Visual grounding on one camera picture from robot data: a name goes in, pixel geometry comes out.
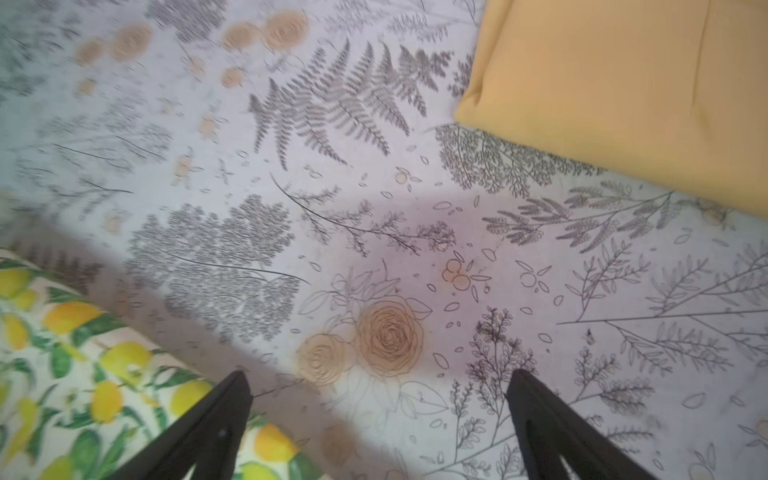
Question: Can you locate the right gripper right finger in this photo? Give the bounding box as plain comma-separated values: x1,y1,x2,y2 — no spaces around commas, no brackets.
506,369,652,479

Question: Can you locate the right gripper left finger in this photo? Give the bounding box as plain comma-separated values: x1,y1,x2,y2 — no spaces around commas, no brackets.
109,371,253,480

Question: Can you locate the lemon print skirt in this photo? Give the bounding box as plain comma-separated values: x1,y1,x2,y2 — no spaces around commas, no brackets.
0,248,325,480

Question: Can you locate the tan yellow skirt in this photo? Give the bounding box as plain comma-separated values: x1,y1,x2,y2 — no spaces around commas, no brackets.
455,1,767,218

